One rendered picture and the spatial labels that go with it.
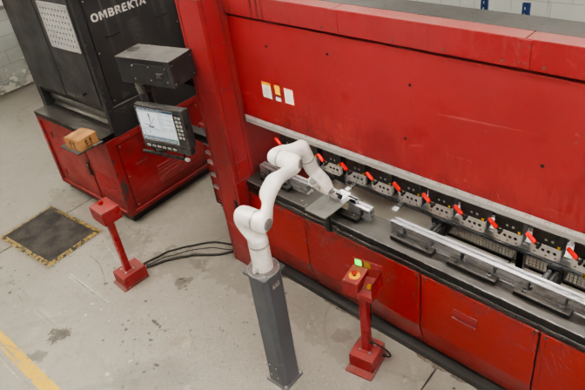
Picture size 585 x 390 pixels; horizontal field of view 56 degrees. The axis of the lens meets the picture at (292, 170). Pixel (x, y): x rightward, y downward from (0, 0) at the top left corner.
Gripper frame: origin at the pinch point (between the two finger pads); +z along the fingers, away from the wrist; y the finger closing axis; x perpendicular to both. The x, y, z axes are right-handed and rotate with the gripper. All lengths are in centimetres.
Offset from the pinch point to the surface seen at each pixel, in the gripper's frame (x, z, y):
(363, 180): -13.8, -13.7, -22.3
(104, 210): 86, -44, 160
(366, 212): 2.3, 7.6, -22.2
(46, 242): 153, 2, 281
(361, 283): 44, -1, -45
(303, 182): 0.4, 6.8, 35.5
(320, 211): 15.3, -9.9, -0.9
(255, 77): -48, -52, 67
